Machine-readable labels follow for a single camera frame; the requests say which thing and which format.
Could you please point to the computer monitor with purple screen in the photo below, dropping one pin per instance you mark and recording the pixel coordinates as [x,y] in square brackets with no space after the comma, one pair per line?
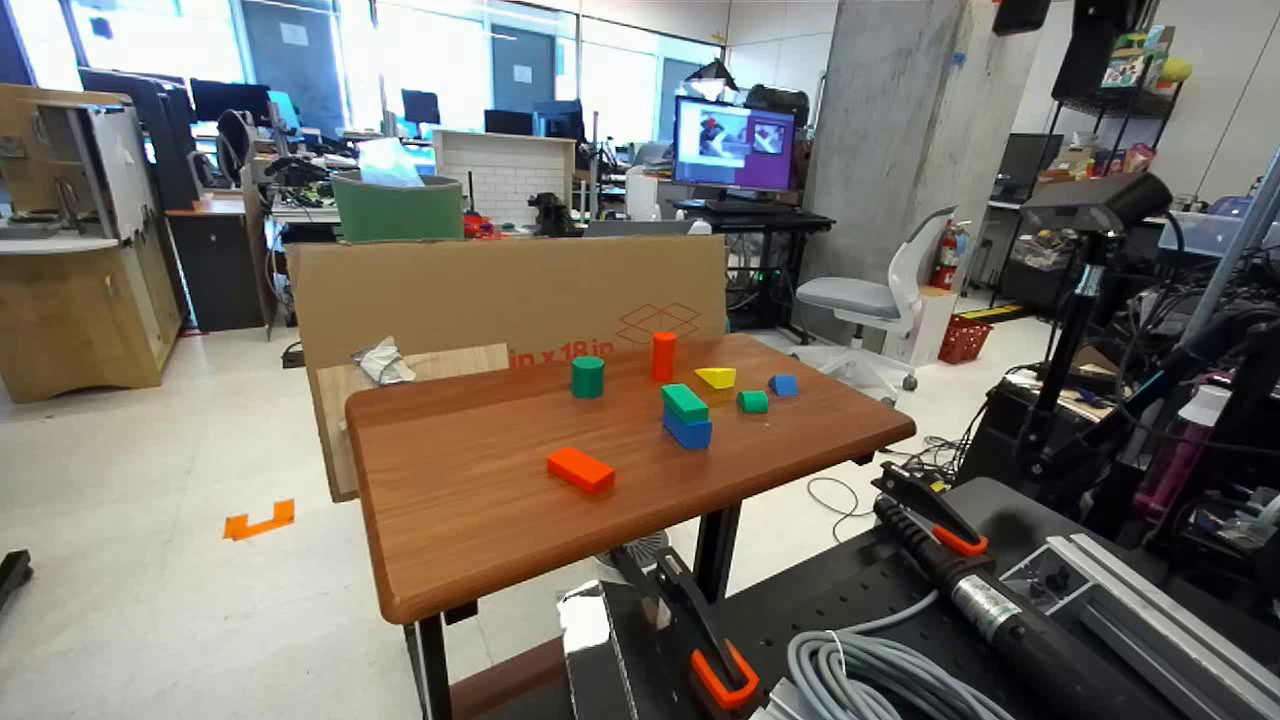
[723,144]

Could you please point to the orange cylindrical block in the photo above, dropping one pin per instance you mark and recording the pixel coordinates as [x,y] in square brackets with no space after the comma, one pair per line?
[661,362]

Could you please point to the large cardboard box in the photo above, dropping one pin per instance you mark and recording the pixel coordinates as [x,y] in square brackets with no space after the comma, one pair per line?
[385,315]

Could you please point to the black clamp with orange handle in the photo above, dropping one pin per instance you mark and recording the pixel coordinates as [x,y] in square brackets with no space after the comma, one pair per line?
[677,610]

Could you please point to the green half-cylinder block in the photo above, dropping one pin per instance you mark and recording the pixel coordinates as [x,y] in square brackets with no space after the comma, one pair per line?
[752,401]

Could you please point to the blue rectangular block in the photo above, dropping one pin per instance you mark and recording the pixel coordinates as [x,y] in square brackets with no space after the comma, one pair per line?
[688,435]

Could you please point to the orange rectangular block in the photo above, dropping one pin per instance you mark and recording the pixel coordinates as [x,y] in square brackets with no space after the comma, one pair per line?
[581,469]

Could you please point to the green cylindrical block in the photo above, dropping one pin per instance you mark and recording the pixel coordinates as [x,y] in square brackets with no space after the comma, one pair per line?
[590,377]

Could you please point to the wooden cabinet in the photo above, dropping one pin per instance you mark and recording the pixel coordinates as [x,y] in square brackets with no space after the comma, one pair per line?
[84,281]

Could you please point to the green rectangular block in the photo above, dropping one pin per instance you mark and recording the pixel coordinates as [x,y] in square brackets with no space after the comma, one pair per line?
[680,401]

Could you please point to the yellow wedge block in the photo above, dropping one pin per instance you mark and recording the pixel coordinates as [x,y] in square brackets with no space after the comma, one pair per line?
[717,377]

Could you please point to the black perforated mounting board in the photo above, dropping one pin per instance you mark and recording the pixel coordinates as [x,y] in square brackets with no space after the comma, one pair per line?
[1006,612]

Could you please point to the white child chair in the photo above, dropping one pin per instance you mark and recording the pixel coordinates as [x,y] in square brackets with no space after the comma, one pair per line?
[883,315]

